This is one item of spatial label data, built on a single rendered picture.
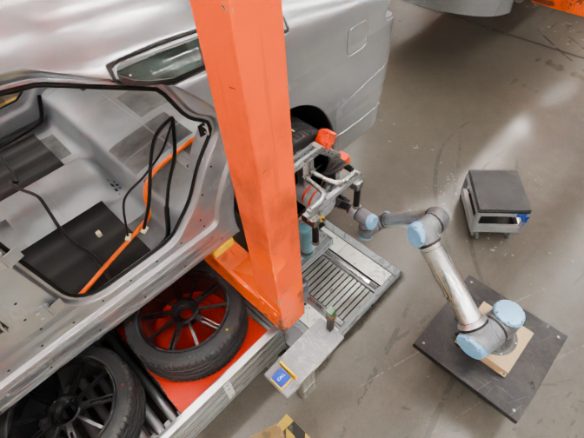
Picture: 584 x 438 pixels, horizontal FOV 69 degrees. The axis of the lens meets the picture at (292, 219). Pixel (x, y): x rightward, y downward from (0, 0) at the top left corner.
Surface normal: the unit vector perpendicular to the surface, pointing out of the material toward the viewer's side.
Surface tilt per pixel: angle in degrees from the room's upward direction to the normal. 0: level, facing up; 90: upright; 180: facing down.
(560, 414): 0
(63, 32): 31
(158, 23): 38
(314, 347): 0
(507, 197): 0
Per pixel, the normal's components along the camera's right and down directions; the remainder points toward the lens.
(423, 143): -0.06, -0.63
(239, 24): 0.71, 0.52
